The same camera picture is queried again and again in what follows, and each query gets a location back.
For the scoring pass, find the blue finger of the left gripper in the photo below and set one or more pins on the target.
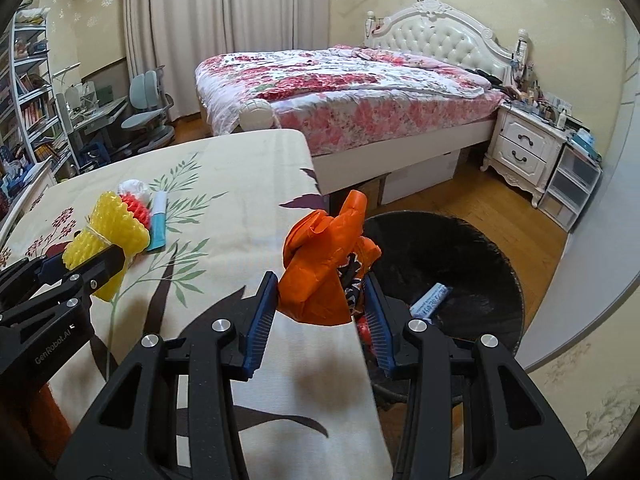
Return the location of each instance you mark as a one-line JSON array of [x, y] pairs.
[[52, 270]]

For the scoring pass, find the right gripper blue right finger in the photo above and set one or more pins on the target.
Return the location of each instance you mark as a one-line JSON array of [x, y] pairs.
[[382, 327]]

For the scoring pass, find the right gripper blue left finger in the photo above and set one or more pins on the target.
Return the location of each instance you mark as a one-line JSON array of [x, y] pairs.
[[258, 312]]

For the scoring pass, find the orange plastic bag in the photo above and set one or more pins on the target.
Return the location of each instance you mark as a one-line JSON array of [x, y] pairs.
[[325, 260]]

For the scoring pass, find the yellow foam fruit net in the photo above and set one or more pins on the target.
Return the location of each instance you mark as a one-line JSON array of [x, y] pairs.
[[110, 223]]

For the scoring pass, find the red mesh ball trash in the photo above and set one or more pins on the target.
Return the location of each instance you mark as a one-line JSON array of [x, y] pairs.
[[363, 331]]

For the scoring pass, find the black woven trash bin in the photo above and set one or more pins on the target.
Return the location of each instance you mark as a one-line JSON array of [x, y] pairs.
[[421, 249]]

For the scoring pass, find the white crumpled tube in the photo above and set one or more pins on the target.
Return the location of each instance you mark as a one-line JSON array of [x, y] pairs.
[[425, 307]]

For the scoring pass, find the red foam fruit net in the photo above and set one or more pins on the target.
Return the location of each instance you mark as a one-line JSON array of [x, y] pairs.
[[135, 206]]

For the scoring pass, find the white crumpled tissue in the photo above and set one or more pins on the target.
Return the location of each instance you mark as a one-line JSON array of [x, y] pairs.
[[136, 188]]

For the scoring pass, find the white and teal tube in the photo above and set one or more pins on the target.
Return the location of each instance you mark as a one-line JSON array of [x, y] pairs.
[[158, 222]]

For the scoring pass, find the study desk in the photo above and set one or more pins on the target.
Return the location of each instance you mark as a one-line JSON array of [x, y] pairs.
[[88, 126]]

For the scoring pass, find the cardboard box under bed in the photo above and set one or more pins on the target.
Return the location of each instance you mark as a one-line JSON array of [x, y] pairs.
[[416, 178]]

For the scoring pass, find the blue-grey desk chair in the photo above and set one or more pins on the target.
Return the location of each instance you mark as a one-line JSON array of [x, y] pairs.
[[148, 125]]

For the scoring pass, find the white bed with floral quilt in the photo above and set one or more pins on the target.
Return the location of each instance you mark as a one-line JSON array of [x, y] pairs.
[[364, 112]]

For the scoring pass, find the white two-drawer nightstand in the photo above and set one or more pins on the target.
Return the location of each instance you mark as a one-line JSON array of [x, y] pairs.
[[523, 150]]

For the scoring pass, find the white bookshelf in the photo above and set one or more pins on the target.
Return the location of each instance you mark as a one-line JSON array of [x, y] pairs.
[[31, 122]]

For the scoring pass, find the plastic drawer storage unit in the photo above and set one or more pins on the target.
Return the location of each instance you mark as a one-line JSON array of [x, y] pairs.
[[571, 185]]

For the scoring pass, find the beige curtain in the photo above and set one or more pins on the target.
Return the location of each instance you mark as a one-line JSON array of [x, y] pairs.
[[177, 35]]

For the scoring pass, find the white tufted headboard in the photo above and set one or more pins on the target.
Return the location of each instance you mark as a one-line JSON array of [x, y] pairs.
[[437, 30]]

